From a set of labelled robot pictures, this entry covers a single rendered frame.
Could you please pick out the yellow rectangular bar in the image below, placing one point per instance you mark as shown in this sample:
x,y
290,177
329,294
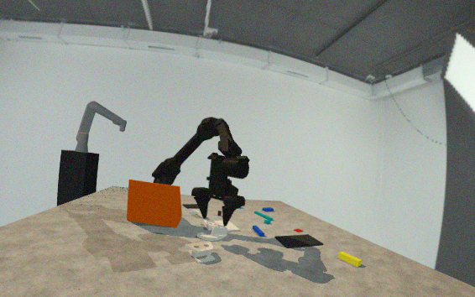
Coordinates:
x,y
350,259

